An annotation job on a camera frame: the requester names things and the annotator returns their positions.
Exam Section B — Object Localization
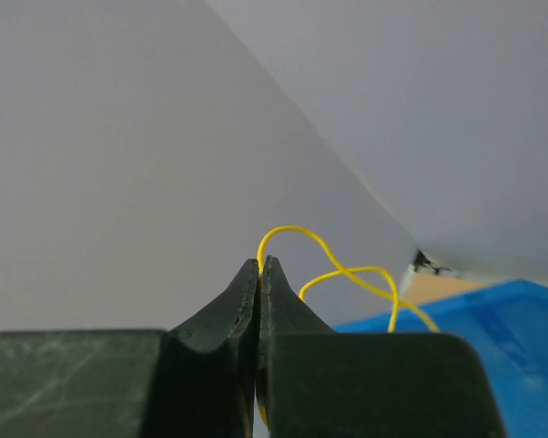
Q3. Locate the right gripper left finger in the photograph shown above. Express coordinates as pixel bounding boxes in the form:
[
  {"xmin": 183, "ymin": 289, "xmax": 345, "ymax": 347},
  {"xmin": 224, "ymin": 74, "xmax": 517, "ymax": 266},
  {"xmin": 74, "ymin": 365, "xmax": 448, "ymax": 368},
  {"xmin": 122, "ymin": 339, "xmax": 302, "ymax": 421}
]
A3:
[{"xmin": 0, "ymin": 260, "xmax": 259, "ymax": 437}]

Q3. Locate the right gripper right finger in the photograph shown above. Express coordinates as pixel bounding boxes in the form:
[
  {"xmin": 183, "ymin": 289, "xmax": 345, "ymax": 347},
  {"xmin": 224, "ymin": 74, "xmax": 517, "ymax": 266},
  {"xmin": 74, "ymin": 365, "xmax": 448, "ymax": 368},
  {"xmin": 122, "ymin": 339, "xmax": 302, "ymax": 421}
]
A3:
[{"xmin": 256, "ymin": 256, "xmax": 505, "ymax": 437}]

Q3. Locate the yellow wire loop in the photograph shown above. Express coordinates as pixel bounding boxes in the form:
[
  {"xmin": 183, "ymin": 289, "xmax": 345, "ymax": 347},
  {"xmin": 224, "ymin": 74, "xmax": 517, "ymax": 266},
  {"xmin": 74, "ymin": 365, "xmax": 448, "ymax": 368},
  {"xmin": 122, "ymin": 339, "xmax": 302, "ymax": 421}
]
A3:
[{"xmin": 257, "ymin": 225, "xmax": 442, "ymax": 334}]

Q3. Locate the small blue bin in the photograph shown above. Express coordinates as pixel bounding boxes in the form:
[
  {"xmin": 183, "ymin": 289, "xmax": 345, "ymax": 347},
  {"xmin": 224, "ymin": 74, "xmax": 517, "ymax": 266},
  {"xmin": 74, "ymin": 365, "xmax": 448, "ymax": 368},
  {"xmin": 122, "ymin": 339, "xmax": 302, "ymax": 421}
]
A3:
[{"xmin": 332, "ymin": 278, "xmax": 548, "ymax": 438}]

